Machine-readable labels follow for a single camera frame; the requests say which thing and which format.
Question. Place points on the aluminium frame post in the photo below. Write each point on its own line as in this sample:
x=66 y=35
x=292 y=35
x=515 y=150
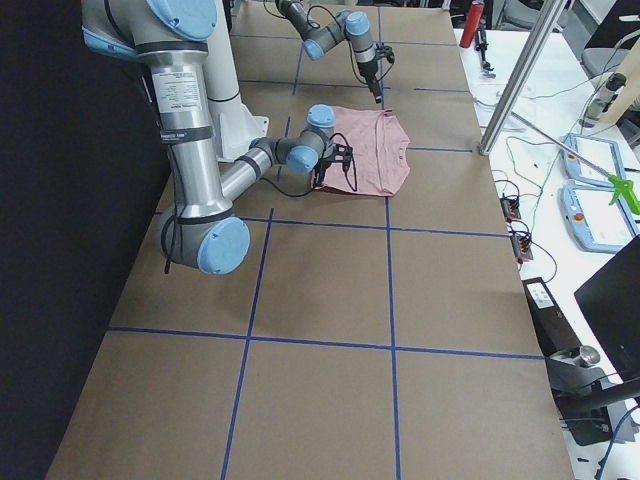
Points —
x=533 y=46

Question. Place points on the orange black adapter board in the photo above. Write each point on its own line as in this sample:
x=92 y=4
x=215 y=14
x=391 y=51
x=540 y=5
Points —
x=511 y=208

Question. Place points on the blue teach pendant near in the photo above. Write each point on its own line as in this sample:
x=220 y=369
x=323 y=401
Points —
x=596 y=224

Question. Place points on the black power box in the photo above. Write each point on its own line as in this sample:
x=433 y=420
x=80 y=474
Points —
x=553 y=331

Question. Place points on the pink Snoopy t-shirt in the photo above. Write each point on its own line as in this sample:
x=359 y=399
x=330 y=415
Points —
x=379 y=148

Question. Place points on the black clamp stand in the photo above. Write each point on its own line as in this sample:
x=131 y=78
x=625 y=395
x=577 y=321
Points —
x=589 y=403

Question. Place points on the black tripod stick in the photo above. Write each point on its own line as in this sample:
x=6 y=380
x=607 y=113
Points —
x=481 y=46

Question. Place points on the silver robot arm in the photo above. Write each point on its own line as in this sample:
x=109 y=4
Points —
x=352 y=27
x=217 y=149

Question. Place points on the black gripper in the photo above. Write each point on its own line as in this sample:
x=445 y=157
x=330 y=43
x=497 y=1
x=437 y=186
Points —
x=368 y=74
x=321 y=173

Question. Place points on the blue teach pendant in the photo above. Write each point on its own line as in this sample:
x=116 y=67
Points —
x=596 y=224
x=603 y=153

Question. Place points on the black monitor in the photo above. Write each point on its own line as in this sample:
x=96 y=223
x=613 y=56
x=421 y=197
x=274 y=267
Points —
x=609 y=302

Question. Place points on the red cylinder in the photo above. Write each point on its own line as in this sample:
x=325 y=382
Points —
x=472 y=22

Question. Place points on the blue teach pendant far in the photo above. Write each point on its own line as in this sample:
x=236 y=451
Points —
x=603 y=153

